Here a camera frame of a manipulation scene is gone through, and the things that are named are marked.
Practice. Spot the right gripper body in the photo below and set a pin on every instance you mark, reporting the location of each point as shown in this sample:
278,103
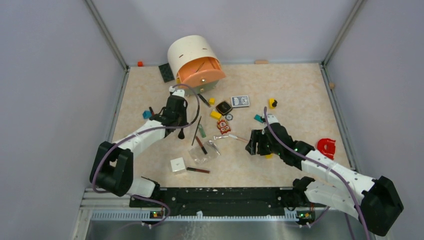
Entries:
264,146

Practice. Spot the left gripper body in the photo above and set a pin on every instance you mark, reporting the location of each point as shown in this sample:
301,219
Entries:
181,117

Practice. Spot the white round drawer organizer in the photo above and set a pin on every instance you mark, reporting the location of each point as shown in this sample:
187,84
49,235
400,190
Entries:
186,54

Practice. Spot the black makeup brush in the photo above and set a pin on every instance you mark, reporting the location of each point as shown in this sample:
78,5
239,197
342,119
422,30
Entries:
181,134

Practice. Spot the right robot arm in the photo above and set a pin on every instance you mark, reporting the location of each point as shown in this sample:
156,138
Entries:
374,202

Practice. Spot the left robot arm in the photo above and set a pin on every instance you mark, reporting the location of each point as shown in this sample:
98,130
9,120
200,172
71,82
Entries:
113,167

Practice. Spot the teal block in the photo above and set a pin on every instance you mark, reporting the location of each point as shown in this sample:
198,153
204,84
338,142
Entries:
259,118

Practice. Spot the thin black stick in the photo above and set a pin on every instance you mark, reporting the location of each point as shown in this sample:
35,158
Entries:
196,131

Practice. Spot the small blue cube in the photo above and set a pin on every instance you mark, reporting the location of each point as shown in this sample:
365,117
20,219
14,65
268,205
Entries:
146,114

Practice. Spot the black eyeliner pen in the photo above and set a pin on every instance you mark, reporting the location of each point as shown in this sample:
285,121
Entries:
206,102

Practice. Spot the green tube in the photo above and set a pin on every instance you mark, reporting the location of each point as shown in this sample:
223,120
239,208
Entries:
202,131

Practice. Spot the yellow block with black knob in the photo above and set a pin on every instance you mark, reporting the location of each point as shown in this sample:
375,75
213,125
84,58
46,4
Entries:
272,103

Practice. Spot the yellow cube block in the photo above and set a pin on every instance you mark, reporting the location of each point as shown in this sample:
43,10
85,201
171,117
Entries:
215,115

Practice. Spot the brown lip gloss tube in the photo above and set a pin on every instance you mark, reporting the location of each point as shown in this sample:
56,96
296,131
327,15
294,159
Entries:
201,145

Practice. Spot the black lego plate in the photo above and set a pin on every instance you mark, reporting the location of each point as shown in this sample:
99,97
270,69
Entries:
166,72

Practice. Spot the clear plastic wrapper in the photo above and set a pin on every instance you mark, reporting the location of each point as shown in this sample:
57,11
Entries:
199,157

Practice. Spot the silver small tube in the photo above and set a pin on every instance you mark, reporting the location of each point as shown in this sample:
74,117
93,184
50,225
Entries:
217,137

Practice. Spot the blue playing card box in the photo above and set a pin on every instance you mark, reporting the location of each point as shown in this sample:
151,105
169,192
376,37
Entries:
241,101

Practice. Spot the black square compact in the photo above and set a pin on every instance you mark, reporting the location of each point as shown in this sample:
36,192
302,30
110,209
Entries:
224,108

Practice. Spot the white cosmetic box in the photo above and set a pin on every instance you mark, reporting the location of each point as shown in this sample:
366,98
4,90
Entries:
178,166

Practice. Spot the dark red lipstick tube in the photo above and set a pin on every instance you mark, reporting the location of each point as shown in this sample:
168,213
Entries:
198,170

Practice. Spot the red plastic horseshoe toy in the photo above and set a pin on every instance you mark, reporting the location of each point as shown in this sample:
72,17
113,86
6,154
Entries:
327,147

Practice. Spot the wooden block on ledge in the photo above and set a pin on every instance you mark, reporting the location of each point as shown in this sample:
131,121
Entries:
261,62

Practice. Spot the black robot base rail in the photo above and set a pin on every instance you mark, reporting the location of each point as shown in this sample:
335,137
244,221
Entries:
226,201

